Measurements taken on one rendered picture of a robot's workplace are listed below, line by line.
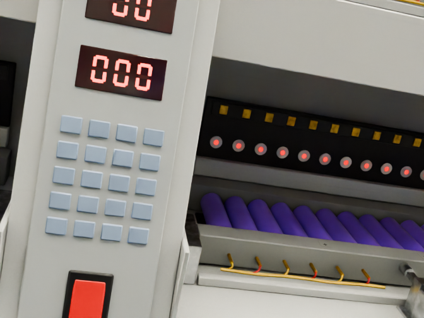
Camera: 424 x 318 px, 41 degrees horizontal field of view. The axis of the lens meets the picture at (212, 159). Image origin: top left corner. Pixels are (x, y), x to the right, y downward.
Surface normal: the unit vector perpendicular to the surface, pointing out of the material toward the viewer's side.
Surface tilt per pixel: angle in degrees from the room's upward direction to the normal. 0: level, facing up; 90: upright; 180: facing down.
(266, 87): 90
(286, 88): 90
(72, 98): 90
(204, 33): 90
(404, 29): 105
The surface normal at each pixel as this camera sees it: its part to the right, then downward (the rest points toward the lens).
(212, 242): 0.15, 0.34
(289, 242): 0.21, -0.93
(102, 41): 0.19, 0.08
